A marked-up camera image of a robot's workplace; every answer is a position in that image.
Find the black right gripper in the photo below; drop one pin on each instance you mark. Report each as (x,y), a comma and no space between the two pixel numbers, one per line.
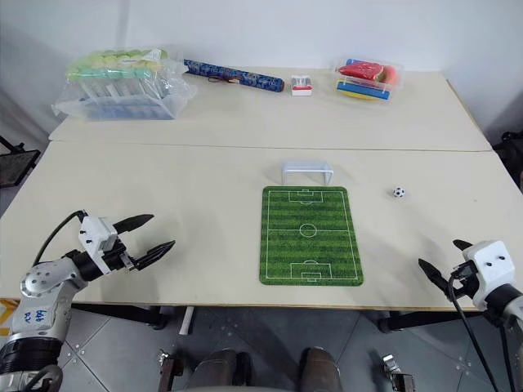
(466,281)

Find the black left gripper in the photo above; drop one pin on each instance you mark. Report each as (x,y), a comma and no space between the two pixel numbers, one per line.
(115,258)

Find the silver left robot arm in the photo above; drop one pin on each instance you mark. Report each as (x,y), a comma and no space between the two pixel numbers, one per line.
(45,281)

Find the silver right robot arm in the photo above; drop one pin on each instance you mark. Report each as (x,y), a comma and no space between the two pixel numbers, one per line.
(506,306)

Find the tiny soccer ball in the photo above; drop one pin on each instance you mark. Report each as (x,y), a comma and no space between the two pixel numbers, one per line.
(399,193)

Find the green soccer field mat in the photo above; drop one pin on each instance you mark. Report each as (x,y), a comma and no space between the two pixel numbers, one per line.
(310,237)

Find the small white goal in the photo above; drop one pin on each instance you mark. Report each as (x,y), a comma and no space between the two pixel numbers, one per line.
(306,166)

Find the white table leg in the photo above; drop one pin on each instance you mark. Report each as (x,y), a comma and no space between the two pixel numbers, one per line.
(188,320)

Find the black equipment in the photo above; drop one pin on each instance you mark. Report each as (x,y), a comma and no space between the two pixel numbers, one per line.
(510,153)

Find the clear plastic bag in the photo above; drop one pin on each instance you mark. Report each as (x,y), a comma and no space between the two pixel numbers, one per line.
(171,94)

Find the dark rounded shape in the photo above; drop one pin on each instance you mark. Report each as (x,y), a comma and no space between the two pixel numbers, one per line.
(320,369)
(216,369)

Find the yellow tape strip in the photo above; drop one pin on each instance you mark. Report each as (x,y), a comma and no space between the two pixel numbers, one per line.
(9,312)

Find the blue green toy set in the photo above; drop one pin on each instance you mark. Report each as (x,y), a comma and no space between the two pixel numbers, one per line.
(118,81)

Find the clear plastic container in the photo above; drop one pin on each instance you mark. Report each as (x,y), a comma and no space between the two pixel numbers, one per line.
(394,92)

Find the blue patterned tube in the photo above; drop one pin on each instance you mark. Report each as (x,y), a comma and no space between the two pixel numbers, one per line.
(233,75)

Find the blue yellow toy block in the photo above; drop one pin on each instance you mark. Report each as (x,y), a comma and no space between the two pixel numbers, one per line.
(361,90)

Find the pink peach toy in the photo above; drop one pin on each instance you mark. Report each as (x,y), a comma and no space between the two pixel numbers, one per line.
(391,75)

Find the red watermelon slice toy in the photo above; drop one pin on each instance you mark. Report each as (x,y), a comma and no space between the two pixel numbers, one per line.
(361,70)

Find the small red white box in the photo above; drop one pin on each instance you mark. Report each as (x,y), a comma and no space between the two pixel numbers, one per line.
(301,86)

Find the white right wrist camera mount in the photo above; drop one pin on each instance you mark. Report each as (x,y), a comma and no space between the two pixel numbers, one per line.
(488,261)

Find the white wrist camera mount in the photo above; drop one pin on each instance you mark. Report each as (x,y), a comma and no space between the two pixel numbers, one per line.
(488,261)
(95,239)

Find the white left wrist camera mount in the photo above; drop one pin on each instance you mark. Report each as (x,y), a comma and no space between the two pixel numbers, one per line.
(95,239)

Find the black table frame bar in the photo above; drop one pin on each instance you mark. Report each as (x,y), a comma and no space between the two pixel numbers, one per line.
(425,320)
(122,315)

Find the black metal frame stand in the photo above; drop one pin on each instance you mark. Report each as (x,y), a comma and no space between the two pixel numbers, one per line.
(16,163)

